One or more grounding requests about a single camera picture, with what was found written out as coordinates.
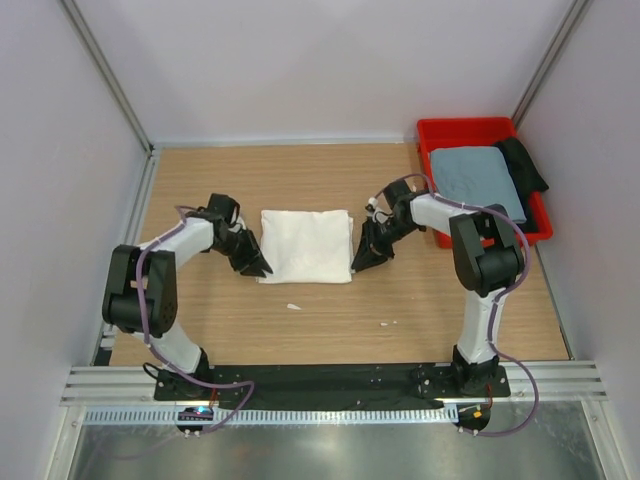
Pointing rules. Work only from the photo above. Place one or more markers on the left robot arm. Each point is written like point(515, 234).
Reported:
point(141, 293)

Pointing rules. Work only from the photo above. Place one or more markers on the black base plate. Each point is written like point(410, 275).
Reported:
point(352, 387)

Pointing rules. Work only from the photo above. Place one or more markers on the black t shirt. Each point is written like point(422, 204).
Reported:
point(525, 176)

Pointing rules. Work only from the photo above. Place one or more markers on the red plastic bin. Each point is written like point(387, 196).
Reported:
point(482, 131)

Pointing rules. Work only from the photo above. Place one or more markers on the slotted cable duct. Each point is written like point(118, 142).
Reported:
point(199, 415)

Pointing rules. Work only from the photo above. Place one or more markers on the white t shirt red print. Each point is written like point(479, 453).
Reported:
point(307, 247)

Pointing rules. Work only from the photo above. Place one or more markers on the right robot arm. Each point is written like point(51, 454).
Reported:
point(488, 262)

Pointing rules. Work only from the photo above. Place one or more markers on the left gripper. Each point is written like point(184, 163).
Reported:
point(252, 256)

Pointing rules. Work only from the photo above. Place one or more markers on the right aluminium frame post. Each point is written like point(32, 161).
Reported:
point(559, 41)

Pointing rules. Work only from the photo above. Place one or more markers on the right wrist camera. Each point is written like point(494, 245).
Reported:
point(376, 213)

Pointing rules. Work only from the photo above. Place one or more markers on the aluminium frame post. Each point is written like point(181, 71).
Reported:
point(106, 73)
point(559, 41)

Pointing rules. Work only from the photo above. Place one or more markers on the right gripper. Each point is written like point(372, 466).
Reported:
point(368, 243)

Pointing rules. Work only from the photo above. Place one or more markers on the left aluminium frame post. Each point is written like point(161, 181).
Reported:
point(106, 73)

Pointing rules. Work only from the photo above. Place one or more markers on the grey folded t shirt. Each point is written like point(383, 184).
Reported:
point(476, 175)

